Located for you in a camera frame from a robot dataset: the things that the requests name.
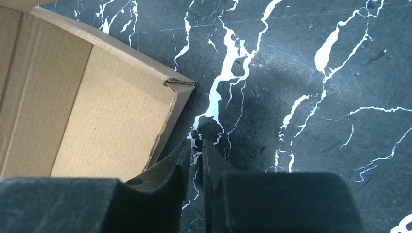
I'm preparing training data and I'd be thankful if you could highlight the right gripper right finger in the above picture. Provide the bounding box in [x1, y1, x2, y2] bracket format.
[202, 139, 364, 233]

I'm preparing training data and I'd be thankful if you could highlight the brown cardboard box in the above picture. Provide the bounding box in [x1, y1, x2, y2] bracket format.
[0, 0, 194, 181]

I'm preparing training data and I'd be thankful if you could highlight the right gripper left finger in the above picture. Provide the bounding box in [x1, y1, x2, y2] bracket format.
[0, 140, 191, 233]

